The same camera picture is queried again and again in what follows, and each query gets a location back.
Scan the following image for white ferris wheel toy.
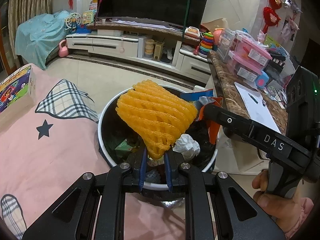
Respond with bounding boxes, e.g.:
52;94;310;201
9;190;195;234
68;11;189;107
65;12;83;32

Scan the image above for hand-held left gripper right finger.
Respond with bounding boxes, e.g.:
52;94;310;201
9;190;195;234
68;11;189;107
164;151;286;240

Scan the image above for teal cloth cover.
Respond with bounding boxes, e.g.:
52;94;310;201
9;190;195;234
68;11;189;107
15;10;83;70

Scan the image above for brown marble counter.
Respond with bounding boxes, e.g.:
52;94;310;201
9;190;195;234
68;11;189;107
207;50;288;135

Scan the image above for white paper sheet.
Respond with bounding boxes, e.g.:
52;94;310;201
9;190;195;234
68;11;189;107
234;82;282;133

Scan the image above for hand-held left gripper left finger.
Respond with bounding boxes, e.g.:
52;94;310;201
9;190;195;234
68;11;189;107
22;148;148;240

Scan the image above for stacked cream containers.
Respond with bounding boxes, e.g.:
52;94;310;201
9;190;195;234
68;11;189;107
145;39;155;59

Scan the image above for white television cabinet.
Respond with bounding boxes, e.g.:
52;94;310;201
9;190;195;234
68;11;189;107
65;20;213;79

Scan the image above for brown cardboard box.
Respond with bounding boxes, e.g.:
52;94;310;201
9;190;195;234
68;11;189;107
200;17;228;34

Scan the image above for red orange snack wrapper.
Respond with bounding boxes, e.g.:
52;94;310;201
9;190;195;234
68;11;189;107
195;95;224;145

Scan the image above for pink kettlebell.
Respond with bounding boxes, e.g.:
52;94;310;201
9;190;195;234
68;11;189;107
58;39;69;58

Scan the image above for rainbow stacking ring toy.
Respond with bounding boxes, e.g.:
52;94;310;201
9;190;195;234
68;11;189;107
199;32;216;55

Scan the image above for colourful puzzle box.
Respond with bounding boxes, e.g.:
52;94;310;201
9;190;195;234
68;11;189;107
0;65;37;128

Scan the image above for person's right hand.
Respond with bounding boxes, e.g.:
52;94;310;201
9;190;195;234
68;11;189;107
252;169;304;227

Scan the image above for white round trash bin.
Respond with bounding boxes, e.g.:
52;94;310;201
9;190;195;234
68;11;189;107
96;84;220;190

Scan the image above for wooden slatted holder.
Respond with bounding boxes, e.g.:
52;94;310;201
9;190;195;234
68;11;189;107
153;41;165;61

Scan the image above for clear plastic storage box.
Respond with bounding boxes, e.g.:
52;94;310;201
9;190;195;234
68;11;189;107
216;29;240;60

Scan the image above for black flat television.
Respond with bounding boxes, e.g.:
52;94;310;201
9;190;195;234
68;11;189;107
96;0;212;28

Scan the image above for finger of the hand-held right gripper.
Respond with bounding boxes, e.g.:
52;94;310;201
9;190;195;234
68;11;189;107
199;102;253;137

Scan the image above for orange foam fruit net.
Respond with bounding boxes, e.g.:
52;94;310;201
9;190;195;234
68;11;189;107
115;79;198;160

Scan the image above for toy cash register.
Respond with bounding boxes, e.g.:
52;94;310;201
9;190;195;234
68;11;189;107
186;26;200;39

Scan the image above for small blue toy device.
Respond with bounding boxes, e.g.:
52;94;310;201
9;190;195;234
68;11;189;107
254;71;270;88

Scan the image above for beige patterned curtain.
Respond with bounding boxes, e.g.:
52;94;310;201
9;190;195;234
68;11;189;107
7;0;54;53

